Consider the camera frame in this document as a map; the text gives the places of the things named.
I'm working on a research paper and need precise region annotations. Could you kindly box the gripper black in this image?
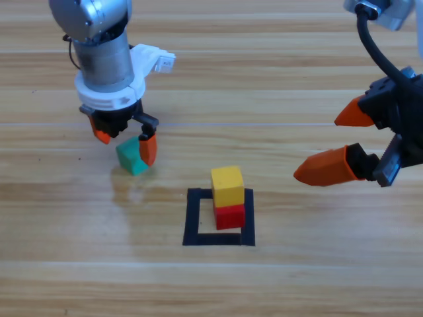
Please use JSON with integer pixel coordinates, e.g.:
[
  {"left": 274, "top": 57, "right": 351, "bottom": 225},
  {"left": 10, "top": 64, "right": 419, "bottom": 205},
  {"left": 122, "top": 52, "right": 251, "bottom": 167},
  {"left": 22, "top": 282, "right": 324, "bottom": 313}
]
[
  {"left": 293, "top": 74, "right": 423, "bottom": 188},
  {"left": 79, "top": 98, "right": 160, "bottom": 167}
]

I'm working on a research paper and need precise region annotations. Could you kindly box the green cube block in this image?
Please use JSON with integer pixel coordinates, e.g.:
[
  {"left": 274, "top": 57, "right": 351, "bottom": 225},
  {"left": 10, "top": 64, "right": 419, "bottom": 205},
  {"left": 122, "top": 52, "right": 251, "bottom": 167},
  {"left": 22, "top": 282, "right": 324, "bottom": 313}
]
[{"left": 115, "top": 136, "right": 150, "bottom": 176}]

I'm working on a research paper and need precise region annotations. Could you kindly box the yellow cube block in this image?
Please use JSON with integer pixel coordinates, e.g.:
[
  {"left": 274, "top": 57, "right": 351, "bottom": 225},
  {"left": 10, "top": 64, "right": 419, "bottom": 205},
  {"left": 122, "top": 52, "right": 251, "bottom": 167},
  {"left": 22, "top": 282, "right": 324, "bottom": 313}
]
[{"left": 210, "top": 165, "right": 245, "bottom": 209}]

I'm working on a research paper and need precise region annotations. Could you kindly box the red cube block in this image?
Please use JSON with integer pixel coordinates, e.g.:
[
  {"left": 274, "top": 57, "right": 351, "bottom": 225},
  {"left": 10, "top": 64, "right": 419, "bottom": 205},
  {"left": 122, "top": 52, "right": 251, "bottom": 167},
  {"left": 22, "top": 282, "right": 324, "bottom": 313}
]
[{"left": 213, "top": 203, "right": 246, "bottom": 231}]

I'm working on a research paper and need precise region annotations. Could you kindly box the black tape square outline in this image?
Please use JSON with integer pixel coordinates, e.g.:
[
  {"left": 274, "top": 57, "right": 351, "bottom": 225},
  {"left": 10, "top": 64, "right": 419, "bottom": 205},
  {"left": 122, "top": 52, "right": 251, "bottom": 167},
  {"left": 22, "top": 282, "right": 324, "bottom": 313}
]
[{"left": 182, "top": 188, "right": 256, "bottom": 248}]

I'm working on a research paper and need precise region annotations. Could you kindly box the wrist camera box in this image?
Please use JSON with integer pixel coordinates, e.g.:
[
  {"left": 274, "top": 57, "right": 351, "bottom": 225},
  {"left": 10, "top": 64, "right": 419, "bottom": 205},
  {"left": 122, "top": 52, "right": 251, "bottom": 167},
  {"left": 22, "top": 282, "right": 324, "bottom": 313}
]
[{"left": 152, "top": 53, "right": 177, "bottom": 74}]

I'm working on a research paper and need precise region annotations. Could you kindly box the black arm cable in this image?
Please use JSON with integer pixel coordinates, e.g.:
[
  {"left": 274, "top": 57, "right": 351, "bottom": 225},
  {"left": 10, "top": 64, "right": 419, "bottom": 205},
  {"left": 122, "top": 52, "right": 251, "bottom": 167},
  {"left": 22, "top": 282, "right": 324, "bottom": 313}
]
[{"left": 61, "top": 32, "right": 82, "bottom": 72}]

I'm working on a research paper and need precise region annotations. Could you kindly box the black camera cable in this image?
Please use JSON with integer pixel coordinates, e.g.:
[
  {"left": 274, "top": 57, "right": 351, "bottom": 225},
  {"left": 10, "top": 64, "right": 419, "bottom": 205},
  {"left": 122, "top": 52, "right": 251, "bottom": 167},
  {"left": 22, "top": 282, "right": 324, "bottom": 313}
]
[{"left": 355, "top": 6, "right": 417, "bottom": 90}]

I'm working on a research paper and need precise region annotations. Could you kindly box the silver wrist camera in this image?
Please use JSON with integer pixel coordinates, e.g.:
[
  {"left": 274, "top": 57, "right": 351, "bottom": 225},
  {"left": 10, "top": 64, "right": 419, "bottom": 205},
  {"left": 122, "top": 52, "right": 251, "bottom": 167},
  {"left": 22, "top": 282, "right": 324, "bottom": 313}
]
[{"left": 342, "top": 0, "right": 416, "bottom": 32}]

